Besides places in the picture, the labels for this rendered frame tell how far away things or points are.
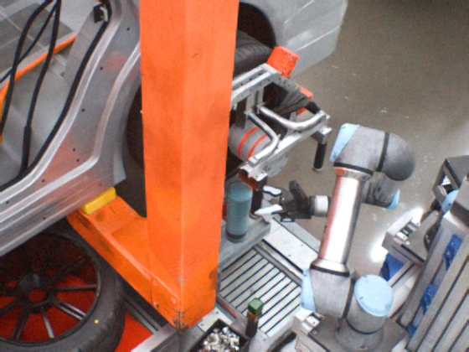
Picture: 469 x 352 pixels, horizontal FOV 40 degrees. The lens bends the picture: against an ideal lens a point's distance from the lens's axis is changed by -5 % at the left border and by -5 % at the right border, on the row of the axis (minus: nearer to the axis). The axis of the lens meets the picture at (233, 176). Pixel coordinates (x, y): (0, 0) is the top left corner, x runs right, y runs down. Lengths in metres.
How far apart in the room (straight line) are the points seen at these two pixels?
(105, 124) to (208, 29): 0.85
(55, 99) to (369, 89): 2.35
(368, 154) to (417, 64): 2.75
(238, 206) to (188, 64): 1.06
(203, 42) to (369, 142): 0.61
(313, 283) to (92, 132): 0.89
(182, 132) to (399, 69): 3.02
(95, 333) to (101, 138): 0.67
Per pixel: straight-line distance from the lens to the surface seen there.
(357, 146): 1.86
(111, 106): 2.21
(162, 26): 1.48
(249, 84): 2.29
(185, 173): 1.70
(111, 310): 2.42
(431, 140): 4.00
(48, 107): 2.38
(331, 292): 1.85
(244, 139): 2.40
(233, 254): 3.00
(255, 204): 2.30
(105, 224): 2.42
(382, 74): 4.39
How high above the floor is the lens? 2.54
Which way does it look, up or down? 46 degrees down
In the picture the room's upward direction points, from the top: 5 degrees clockwise
